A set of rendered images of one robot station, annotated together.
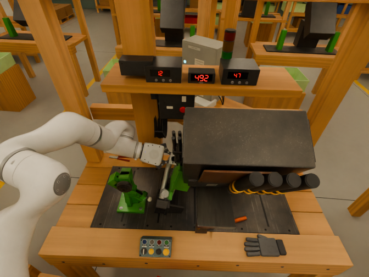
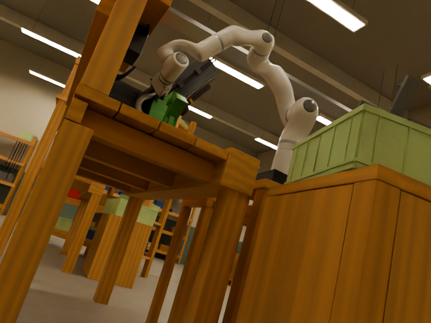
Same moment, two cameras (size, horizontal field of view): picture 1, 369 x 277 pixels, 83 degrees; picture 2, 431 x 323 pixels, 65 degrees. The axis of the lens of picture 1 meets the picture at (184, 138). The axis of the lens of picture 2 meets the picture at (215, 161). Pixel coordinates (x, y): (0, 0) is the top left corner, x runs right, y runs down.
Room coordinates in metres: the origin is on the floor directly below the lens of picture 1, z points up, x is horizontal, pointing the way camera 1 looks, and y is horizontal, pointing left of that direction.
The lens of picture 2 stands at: (1.04, 1.74, 0.50)
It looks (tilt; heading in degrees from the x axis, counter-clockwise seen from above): 15 degrees up; 245
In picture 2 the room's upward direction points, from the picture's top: 17 degrees clockwise
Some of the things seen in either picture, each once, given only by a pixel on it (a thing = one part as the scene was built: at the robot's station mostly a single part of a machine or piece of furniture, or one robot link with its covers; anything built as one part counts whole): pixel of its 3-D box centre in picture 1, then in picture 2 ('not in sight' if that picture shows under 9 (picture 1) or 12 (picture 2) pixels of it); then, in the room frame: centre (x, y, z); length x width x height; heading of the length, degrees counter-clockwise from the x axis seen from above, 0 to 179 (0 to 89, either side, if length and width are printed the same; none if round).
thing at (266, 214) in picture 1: (194, 196); not in sight; (0.70, -0.07, 0.89); 1.10 x 0.42 x 0.02; 90
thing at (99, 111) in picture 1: (196, 114); (83, 67); (1.07, -0.07, 1.23); 1.30 x 0.05 x 0.09; 90
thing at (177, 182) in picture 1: (182, 175); (159, 109); (0.64, 0.01, 1.17); 0.13 x 0.12 x 0.20; 90
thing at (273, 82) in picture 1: (200, 78); (122, 33); (0.96, -0.07, 1.52); 0.90 x 0.25 x 0.04; 90
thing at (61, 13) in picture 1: (56, 13); not in sight; (8.74, 4.88, 0.22); 1.20 x 0.81 x 0.44; 179
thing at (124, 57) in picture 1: (138, 65); not in sight; (0.92, 0.22, 1.59); 0.15 x 0.07 x 0.07; 90
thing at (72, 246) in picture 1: (194, 250); (170, 182); (0.42, -0.07, 0.82); 1.50 x 0.14 x 0.15; 90
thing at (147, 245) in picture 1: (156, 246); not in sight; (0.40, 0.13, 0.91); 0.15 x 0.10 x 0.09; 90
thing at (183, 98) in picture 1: (177, 100); (130, 43); (0.91, 0.04, 1.42); 0.17 x 0.12 x 0.15; 90
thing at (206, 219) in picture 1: (212, 189); not in sight; (0.60, -0.15, 1.11); 0.39 x 0.16 x 0.03; 0
